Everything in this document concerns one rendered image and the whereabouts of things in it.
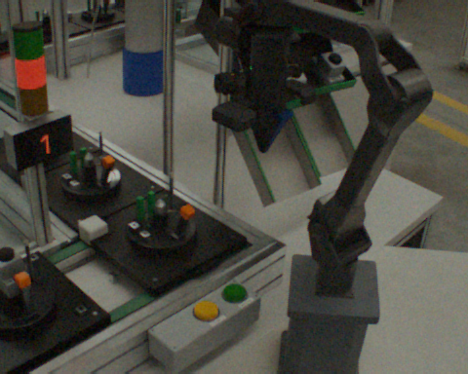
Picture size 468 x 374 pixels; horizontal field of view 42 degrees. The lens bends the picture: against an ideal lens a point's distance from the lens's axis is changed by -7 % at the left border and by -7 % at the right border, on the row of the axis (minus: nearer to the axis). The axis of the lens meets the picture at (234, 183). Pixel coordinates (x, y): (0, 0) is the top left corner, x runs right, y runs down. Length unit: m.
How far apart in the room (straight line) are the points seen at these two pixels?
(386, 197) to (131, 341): 0.86
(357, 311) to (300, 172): 0.49
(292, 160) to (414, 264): 0.37
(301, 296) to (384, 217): 0.62
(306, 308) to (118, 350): 0.32
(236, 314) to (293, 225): 0.45
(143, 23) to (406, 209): 1.00
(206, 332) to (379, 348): 0.35
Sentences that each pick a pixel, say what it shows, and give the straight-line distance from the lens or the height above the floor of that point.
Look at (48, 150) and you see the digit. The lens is 1.14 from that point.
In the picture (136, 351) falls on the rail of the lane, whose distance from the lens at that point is 1.10.
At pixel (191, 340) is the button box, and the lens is 1.06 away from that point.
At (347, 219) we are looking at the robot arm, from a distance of 0.94.
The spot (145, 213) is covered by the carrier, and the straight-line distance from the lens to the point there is 1.30.
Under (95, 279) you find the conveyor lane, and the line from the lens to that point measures 1.26.
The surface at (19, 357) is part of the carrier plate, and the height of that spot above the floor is 0.97.
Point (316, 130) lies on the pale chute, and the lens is 1.49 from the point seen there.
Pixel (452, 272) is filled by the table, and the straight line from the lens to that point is 1.47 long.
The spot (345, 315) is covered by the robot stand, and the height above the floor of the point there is 1.06.
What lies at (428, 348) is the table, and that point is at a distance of 1.26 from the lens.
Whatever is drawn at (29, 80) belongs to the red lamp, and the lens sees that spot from 1.07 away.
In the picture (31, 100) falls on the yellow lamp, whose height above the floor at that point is 1.29.
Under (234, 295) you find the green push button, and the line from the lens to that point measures 1.13.
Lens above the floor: 1.72
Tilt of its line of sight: 31 degrees down
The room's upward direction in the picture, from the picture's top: 3 degrees clockwise
